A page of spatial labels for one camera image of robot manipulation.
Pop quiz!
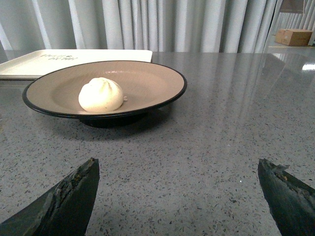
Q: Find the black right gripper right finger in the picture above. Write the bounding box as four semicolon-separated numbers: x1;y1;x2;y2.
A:
258;159;315;236

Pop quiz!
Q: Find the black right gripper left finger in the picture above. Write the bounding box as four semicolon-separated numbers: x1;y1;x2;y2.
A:
0;158;99;236

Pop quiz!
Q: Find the white steamed bun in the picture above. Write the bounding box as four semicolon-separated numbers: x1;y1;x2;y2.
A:
78;77;125;113

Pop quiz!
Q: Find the tan plate with black rim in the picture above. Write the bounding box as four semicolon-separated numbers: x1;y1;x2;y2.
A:
23;60;187;128

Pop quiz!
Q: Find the white rectangular tray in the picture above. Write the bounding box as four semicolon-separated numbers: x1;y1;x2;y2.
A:
0;49;153;80

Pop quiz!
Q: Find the brown cardboard box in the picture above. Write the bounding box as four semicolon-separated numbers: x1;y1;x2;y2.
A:
275;29;313;46

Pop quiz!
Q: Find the grey pleated curtain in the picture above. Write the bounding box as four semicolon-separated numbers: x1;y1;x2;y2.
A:
0;0;281;53

